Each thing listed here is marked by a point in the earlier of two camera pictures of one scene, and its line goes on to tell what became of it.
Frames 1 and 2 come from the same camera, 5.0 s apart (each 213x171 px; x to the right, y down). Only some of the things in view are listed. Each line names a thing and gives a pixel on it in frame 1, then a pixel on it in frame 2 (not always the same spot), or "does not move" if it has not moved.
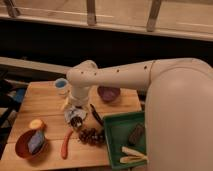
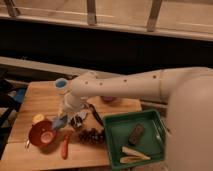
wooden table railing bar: [31, 64] does not move
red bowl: [22, 146] -> [43, 133]
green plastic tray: [117, 130] does not move
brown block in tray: [136, 133] does not move
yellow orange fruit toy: [35, 124] -> [37, 118]
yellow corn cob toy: [132, 156] does not move
